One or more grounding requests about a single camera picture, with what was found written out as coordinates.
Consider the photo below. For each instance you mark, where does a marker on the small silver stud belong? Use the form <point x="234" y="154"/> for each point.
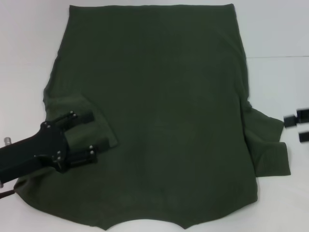
<point x="7" y="141"/>

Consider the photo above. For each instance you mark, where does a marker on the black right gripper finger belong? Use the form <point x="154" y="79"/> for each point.
<point x="304" y="136"/>
<point x="290" y="121"/>

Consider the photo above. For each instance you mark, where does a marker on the dark green t-shirt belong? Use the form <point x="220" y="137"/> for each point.
<point x="157" y="96"/>

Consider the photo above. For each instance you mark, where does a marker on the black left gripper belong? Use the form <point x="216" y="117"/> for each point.
<point x="31" y="154"/>

